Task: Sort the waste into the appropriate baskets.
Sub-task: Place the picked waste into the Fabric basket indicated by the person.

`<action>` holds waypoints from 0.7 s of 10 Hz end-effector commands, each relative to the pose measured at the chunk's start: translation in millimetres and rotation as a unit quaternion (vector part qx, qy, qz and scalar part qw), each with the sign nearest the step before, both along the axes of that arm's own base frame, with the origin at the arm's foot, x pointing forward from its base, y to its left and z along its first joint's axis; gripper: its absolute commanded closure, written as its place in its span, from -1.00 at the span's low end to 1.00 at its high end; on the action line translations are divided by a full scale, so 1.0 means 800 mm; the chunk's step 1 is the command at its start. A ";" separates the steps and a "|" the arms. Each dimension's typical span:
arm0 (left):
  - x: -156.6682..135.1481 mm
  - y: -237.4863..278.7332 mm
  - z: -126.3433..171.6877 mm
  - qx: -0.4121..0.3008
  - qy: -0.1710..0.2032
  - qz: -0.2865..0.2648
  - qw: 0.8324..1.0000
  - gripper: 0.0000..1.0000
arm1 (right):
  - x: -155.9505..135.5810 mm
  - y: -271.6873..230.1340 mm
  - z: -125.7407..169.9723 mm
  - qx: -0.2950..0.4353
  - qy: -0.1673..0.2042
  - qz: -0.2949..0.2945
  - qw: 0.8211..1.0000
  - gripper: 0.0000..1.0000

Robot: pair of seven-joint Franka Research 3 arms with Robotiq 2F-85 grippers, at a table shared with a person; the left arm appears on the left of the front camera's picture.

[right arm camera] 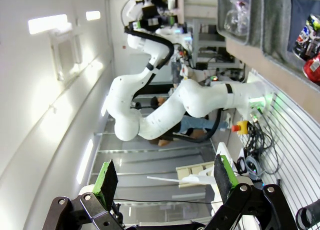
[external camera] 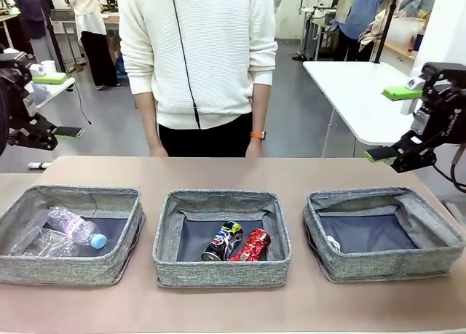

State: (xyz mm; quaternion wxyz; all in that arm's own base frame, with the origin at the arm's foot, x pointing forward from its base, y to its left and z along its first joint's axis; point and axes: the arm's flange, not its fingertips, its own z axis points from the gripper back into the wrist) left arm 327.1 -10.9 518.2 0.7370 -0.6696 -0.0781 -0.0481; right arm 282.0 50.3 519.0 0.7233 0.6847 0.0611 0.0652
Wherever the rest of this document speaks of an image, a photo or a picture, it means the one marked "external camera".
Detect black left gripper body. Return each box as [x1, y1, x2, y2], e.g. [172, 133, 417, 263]
[0, 52, 59, 156]

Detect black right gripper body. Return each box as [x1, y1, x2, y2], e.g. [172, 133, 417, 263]
[392, 62, 466, 173]

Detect clear bottle with pink label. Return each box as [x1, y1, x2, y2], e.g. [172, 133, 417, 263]
[47, 205, 108, 250]

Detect clear plastic cup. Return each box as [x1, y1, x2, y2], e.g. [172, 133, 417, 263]
[10, 227, 81, 258]

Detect crushed red soda can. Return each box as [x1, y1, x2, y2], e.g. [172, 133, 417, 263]
[228, 228, 273, 263]

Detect crushed black soda can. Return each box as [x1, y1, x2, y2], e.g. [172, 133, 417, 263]
[201, 220, 245, 262]

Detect person's right forearm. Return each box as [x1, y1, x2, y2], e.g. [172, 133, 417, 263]
[133, 92, 160, 149]

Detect person's left forearm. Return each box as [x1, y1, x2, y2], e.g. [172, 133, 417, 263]
[250, 83, 272, 133]

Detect person's left hand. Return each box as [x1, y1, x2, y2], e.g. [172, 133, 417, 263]
[245, 139, 265, 158]

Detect white side table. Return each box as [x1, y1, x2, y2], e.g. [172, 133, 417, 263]
[27, 75, 76, 111]

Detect black tripod pole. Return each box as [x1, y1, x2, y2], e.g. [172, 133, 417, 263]
[42, 0, 70, 76]

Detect white rectangular table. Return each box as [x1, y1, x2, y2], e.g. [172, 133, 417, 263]
[302, 60, 427, 160]

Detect bystander in white top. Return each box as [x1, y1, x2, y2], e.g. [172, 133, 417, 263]
[68, 0, 121, 91]

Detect bystander in dark purple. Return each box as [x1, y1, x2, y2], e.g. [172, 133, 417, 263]
[10, 0, 63, 68]

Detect translucent plastic bin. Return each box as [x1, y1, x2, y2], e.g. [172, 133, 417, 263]
[385, 16, 427, 53]

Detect black stand pole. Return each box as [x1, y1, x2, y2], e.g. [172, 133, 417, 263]
[373, 0, 401, 64]

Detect grey fabric basket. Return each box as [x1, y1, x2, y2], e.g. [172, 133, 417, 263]
[151, 188, 293, 289]
[301, 186, 466, 284]
[0, 184, 146, 287]

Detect black trousers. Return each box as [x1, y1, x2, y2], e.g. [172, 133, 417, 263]
[158, 111, 258, 158]

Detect white knit sweater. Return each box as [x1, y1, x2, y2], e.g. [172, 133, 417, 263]
[118, 0, 280, 131]

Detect hanging thin black cable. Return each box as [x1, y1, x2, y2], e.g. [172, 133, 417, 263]
[74, 81, 92, 126]

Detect thin black cable on sweater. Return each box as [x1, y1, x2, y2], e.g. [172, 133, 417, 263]
[170, 0, 201, 130]

